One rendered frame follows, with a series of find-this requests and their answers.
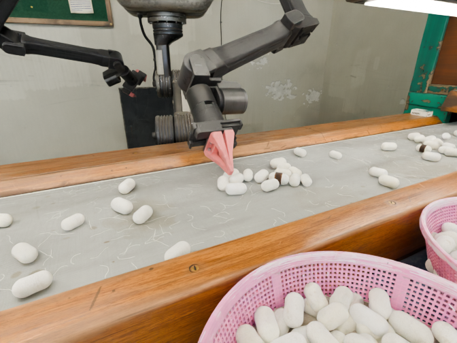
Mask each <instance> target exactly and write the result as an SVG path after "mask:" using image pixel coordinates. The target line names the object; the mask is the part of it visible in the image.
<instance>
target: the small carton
mask: <svg viewBox="0 0 457 343"><path fill-rule="evenodd" d="M411 114H412V115H416V116H425V117H429V116H432V115H433V111H431V110H422V109H411Z"/></svg>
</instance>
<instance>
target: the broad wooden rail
mask: <svg viewBox="0 0 457 343"><path fill-rule="evenodd" d="M438 124H442V122H441V120H440V119H439V117H438V116H434V115H432V116H429V117H425V116H416V115H412V114H411V113H406V114H395V115H389V116H380V117H374V118H364V119H358V120H348V121H342V122H332V123H326V124H321V125H310V126H304V127H295V128H289V129H278V130H272V131H263V132H257V133H246V134H241V135H236V137H237V139H236V141H237V145H236V147H235V148H234V149H233V159H236V158H240V157H248V156H252V155H257V154H264V153H269V152H277V151H281V150H289V149H293V148H301V147H305V146H313V145H317V144H325V143H329V142H337V141H341V140H349V139H354V138H358V137H366V136H370V135H378V134H383V133H389V132H394V131H402V130H406V129H414V128H418V127H426V126H431V125H438ZM203 148H204V146H195V147H192V148H191V149H189V147H188V144H187V142H178V143H172V144H161V145H156V146H146V147H140V148H129V149H124V150H114V151H108V152H98V153H92V154H82V155H76V156H70V157H61V158H55V159H44V160H39V161H29V162H23V163H12V164H7V165H0V198H2V197H9V196H14V195H21V194H26V193H34V192H38V191H46V190H50V189H57V188H62V187H66V186H74V185H79V184H86V183H91V182H98V181H103V180H111V179H115V178H123V177H127V176H135V175H139V174H146V173H151V172H159V171H163V170H168V169H175V168H180V167H188V166H192V165H200V164H204V163H212V162H213V161H212V160H211V159H209V158H207V157H206V156H205V154H204V152H203Z"/></svg>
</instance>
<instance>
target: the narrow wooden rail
mask: <svg viewBox="0 0 457 343"><path fill-rule="evenodd" d="M448 197H457V171H454V172H452V173H449V174H445V175H442V176H438V177H436V178H432V179H429V180H425V181H423V182H419V183H416V184H412V185H409V186H406V187H403V188H400V189H397V190H393V191H390V192H387V193H383V194H381V195H376V196H374V197H370V198H367V199H363V200H361V201H357V202H354V203H350V204H348V205H345V206H341V207H338V208H334V209H332V210H328V211H325V212H321V213H319V214H314V215H312V216H308V217H305V218H302V219H299V220H295V221H292V222H289V223H286V224H283V225H279V226H276V227H272V228H270V229H266V230H263V231H259V232H257V233H253V234H250V235H246V236H243V237H241V238H237V239H234V240H231V241H227V242H224V243H221V244H217V245H215V246H210V247H208V248H204V249H201V250H198V251H195V252H191V253H188V254H186V255H182V256H179V257H175V258H172V259H169V260H166V261H162V262H159V263H155V264H153V265H149V266H146V267H142V268H139V269H136V270H133V271H130V272H127V273H123V274H120V275H117V276H113V277H111V278H106V279H104V280H100V281H97V282H94V283H91V284H87V285H84V286H82V287H78V288H75V289H71V290H68V291H65V292H62V293H58V294H56V295H51V296H49V297H45V298H42V299H38V300H35V301H32V302H29V303H26V304H23V305H20V306H16V307H13V308H9V309H7V310H3V311H0V343H198V341H199V338H200V336H201V334H202V332H203V329H204V327H205V325H206V323H207V322H208V320H209V318H210V316H211V314H212V313H213V311H214V310H215V308H216V306H217V305H218V304H219V303H220V301H221V300H222V298H223V297H224V296H225V295H226V294H227V293H228V292H229V291H230V290H231V289H232V288H233V287H234V286H235V285H236V284H237V283H238V282H239V281H240V280H241V279H243V278H244V277H245V276H247V275H248V274H249V273H251V272H253V271H254V270H256V269H258V268H259V267H261V266H263V265H265V264H267V263H270V262H272V261H274V260H276V259H281V258H283V257H287V256H290V255H295V254H299V253H304V252H315V251H343V252H356V253H361V254H366V255H373V256H376V257H382V258H385V259H390V260H393V261H398V262H399V261H401V260H403V259H406V258H407V257H410V256H412V255H414V254H416V253H417V252H420V251H421V250H424V249H426V241H425V239H424V236H423V235H422V232H421V230H420V216H421V213H422V211H423V209H424V208H425V207H426V206H427V205H428V204H430V203H432V202H434V201H436V200H439V199H444V198H448Z"/></svg>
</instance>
